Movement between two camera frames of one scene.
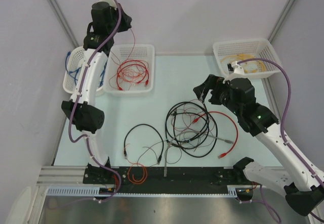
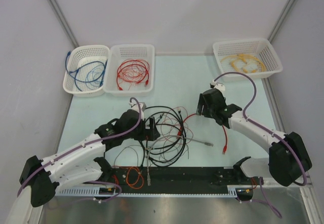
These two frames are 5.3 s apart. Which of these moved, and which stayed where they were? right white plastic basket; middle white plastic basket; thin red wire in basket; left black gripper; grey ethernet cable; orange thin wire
Moved: grey ethernet cable; orange thin wire; left black gripper
Stayed: middle white plastic basket; thin red wire in basket; right white plastic basket
